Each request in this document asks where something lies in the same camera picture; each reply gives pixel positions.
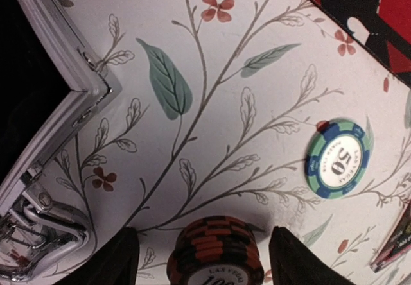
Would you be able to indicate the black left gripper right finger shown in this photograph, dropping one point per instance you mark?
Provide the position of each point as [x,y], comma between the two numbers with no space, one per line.
[292,263]

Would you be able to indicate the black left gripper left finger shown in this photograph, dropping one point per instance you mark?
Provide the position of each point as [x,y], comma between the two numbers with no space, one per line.
[115,263]

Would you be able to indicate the red black 100 chip stack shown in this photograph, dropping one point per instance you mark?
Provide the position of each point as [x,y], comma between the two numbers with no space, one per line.
[215,250]

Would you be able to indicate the blue green 50 chip stack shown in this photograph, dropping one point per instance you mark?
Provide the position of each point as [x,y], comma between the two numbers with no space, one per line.
[337,157]

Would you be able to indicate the aluminium poker case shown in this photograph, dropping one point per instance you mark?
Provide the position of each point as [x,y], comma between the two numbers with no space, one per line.
[50,87]

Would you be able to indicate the black triangular dealer plate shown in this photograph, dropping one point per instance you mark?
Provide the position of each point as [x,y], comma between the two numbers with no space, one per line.
[397,244]

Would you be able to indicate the round red black poker mat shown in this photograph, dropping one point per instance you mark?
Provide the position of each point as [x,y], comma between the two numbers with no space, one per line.
[381,26]

